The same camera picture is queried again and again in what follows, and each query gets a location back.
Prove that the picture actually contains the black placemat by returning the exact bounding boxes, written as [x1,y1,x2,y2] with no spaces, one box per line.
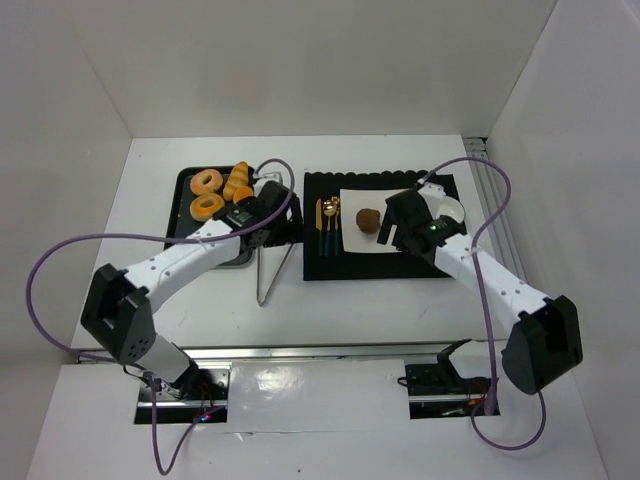
[303,170,446,281]

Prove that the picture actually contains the aluminium rail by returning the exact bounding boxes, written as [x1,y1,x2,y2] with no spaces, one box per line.
[74,341,506,364]
[462,137,527,281]

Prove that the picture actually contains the gold knife dark handle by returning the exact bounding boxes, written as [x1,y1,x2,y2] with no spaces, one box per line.
[315,198,324,257]

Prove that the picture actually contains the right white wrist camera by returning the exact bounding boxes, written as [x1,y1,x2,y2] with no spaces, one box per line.
[416,182,446,219]

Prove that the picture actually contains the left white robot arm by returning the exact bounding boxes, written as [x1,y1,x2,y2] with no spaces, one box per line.
[80,180,303,398]

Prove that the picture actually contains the white cup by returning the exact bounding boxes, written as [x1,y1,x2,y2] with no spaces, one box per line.
[436,196,466,224]

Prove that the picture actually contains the aluminium rail right side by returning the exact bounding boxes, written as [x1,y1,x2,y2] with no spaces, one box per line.
[462,137,527,281]

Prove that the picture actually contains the gold fork dark handle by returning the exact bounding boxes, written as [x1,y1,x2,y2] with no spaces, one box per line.
[331,196,341,256]

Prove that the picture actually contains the aluminium rail front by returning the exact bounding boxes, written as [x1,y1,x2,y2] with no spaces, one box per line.
[74,341,506,364]

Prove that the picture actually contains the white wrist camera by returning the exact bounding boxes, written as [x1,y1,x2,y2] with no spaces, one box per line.
[416,182,446,219]
[253,172,283,186]

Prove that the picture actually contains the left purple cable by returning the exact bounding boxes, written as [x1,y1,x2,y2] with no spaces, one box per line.
[25,158,296,476]

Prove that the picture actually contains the glazed donut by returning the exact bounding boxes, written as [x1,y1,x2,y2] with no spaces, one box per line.
[190,169,224,196]
[189,193,225,223]

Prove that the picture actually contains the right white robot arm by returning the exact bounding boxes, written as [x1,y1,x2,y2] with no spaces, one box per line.
[378,183,583,395]

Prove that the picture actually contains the metal tongs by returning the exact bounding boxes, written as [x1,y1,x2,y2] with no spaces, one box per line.
[255,244,295,308]

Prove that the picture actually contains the upper glazed donut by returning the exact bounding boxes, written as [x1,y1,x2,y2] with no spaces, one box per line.
[190,169,224,196]

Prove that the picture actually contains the brown chocolate bread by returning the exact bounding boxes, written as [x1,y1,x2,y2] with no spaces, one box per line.
[355,208,381,235]

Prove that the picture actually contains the lower glazed donut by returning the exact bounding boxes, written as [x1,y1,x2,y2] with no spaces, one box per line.
[189,193,225,223]

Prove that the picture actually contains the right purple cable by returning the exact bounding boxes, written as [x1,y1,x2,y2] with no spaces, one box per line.
[417,157,547,452]

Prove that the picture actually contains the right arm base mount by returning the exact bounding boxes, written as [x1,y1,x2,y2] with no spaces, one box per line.
[396,339,490,420]

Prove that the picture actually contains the long bread loaf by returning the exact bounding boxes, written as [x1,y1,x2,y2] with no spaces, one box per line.
[223,161,249,201]

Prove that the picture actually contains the white square plate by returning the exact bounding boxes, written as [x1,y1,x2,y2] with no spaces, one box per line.
[340,189,401,254]

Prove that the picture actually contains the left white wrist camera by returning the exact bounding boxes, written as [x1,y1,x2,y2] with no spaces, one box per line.
[253,172,283,186]

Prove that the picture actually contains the purple cable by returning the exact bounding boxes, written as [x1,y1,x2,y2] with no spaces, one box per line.
[417,157,547,452]
[25,158,296,476]

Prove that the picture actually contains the round orange bun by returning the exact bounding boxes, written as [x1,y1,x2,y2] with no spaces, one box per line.
[232,185,254,204]

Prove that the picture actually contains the gold spoon dark handle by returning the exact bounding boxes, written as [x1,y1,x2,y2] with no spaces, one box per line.
[323,198,337,257]

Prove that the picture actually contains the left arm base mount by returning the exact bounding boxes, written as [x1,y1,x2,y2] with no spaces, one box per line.
[123,361,231,425]

